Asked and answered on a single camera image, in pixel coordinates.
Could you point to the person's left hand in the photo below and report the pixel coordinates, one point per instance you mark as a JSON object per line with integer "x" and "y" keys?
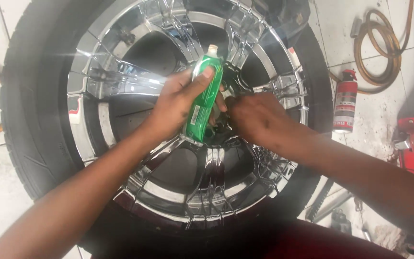
{"x": 178, "y": 104}

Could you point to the person's right hand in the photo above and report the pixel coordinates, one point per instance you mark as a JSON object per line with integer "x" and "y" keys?
{"x": 261, "y": 120}

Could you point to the green squeeze tube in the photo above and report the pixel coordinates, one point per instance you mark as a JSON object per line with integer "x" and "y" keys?
{"x": 205, "y": 97}

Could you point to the chrome wheel rim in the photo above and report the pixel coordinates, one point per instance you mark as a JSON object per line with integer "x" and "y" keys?
{"x": 178, "y": 172}

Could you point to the red spray can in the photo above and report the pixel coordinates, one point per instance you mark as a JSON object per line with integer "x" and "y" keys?
{"x": 345, "y": 102}

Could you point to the black threaded rod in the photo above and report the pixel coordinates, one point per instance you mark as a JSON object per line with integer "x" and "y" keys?
{"x": 319, "y": 199}

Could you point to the grey metal bar tool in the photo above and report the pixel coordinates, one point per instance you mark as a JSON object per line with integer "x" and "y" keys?
{"x": 331, "y": 205}

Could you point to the person's dark red trousers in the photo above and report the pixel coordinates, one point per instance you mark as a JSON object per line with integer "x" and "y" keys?
{"x": 264, "y": 241}

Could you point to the black car tyre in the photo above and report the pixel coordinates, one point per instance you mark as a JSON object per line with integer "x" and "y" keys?
{"x": 34, "y": 108}

